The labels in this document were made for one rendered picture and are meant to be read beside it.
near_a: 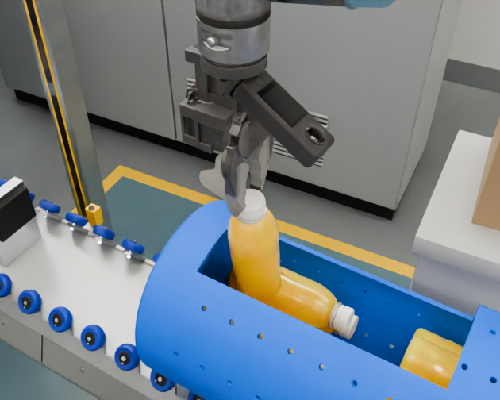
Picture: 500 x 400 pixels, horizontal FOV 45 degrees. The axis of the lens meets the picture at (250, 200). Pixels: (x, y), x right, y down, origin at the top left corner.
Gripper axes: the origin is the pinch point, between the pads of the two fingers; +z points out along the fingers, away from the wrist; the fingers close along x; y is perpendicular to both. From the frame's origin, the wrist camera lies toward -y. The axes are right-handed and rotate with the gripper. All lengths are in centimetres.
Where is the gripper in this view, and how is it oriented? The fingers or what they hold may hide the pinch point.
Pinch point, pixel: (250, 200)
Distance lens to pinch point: 75.5
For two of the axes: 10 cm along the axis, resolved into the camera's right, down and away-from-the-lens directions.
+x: -5.1, 5.8, -6.4
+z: -0.1, 7.4, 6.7
